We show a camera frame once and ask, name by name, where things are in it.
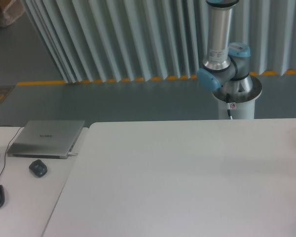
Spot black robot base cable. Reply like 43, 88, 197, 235
225, 92, 234, 120

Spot silver closed laptop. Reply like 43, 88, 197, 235
7, 120, 85, 159

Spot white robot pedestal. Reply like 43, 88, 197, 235
212, 75, 262, 119

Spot black earbuds case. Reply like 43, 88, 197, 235
29, 159, 48, 178

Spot white folding screen partition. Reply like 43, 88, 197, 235
22, 0, 296, 83

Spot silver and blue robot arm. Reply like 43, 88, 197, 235
196, 0, 251, 91

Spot wrapped cardboard boxes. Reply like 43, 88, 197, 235
0, 0, 25, 28

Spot black mouse cable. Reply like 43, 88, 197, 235
0, 125, 25, 186

